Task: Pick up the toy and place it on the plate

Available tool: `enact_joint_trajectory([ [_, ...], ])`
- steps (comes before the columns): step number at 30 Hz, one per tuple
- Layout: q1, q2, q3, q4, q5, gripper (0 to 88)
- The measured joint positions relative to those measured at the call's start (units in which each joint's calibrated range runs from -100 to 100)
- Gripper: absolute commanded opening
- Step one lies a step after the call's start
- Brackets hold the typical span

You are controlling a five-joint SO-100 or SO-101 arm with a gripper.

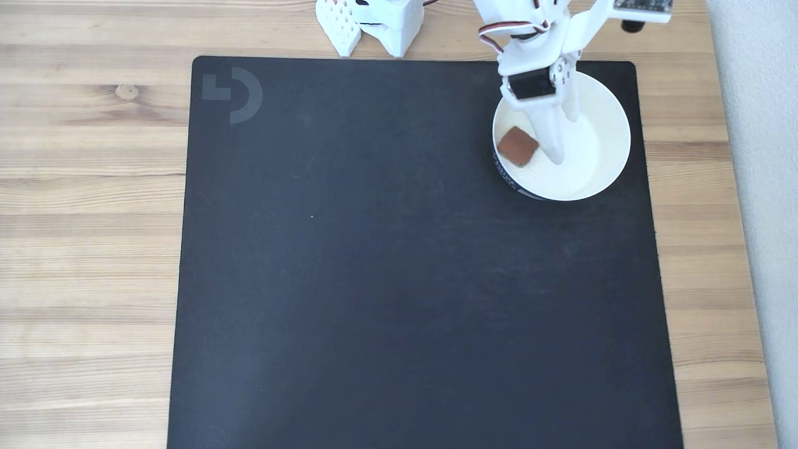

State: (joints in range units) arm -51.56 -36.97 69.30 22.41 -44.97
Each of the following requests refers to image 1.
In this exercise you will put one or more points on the small brown toy block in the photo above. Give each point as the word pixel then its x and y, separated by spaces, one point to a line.
pixel 517 146

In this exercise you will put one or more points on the white round plate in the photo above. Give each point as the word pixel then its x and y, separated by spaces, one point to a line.
pixel 598 156

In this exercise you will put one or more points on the black mat with logo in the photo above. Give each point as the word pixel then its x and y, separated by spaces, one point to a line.
pixel 374 280

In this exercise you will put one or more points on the wrist camera board, white mount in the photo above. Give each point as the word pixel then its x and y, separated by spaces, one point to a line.
pixel 598 19

